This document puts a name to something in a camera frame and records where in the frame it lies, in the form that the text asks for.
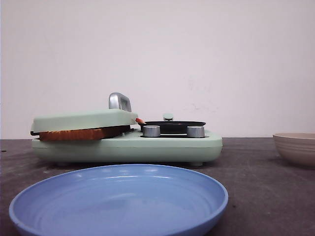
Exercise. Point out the beige ribbed bowl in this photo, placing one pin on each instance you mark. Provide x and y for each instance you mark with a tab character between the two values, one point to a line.
296	148

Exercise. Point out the silver control knob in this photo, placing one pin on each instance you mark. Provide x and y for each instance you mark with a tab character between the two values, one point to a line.
151	131
195	132

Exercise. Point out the silver right control knob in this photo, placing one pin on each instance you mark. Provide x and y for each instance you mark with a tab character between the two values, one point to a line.
195	132

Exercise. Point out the mint green sandwich maker lid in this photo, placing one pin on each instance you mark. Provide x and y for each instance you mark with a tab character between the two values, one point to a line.
118	113

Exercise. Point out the mint green breakfast maker base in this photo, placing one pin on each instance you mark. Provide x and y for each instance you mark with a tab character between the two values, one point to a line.
132	147

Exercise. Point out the blue plastic plate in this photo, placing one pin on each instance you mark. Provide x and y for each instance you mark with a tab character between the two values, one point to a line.
121	200

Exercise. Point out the black round frying pan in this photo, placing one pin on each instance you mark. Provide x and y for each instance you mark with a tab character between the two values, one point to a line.
172	126

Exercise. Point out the silver left control knob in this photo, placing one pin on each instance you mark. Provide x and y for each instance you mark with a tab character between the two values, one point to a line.
151	131

